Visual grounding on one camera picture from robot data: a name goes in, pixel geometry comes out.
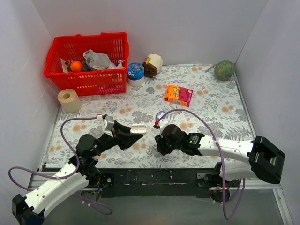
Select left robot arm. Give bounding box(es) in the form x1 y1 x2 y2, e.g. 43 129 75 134
12 120 146 225

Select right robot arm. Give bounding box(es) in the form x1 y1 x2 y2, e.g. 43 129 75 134
154 123 285 188

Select purple earbud charging case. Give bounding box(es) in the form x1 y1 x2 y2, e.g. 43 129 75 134
156 111 165 120

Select orange pink sponge box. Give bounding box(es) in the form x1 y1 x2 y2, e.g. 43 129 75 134
164 85 194 107

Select floral table mat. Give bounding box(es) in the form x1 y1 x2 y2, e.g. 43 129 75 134
45 64 262 169

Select beige paper roll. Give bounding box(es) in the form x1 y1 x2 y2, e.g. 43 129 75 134
58 89 82 113

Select blue white cup container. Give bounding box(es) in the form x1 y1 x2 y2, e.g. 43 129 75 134
127 62 145 87

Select white pump bottle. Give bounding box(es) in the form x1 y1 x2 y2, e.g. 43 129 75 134
116 60 125 69

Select red plastic shopping basket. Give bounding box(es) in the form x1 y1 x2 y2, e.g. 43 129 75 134
44 32 129 96

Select grey crumpled bag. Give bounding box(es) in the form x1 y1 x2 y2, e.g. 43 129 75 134
83 49 111 71

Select orange fruit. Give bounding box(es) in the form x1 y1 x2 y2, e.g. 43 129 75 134
70 61 83 73

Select brown white plush toy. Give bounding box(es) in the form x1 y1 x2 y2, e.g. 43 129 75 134
142 54 163 78

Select green melon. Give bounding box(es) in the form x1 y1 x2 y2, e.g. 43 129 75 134
205 60 235 81

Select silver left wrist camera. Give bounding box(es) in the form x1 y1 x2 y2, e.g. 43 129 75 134
102 115 114 137

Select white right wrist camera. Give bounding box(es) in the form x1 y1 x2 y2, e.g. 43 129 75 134
157 119 169 131

